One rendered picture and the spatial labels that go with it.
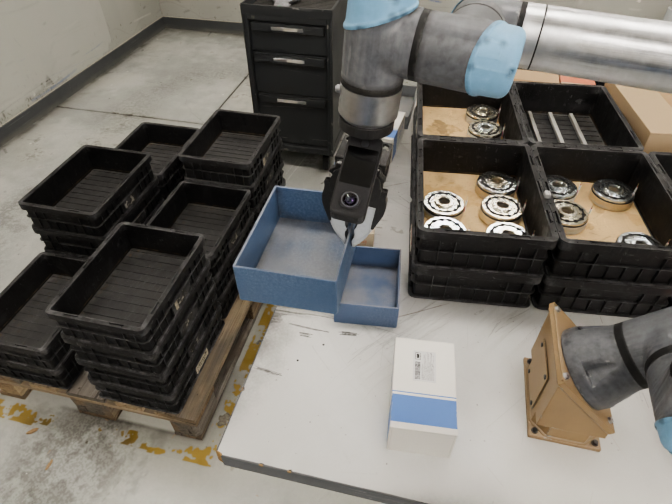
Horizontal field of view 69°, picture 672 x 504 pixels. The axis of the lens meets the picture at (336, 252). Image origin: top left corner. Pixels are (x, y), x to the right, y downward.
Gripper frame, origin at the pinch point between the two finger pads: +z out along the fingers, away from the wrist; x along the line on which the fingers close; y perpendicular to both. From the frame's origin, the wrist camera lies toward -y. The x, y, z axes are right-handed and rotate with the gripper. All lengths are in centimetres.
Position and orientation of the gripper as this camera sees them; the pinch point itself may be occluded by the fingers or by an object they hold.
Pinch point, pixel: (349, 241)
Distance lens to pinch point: 74.0
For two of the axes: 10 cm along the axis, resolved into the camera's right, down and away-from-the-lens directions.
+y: 2.5, -6.6, 7.1
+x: -9.7, -2.2, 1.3
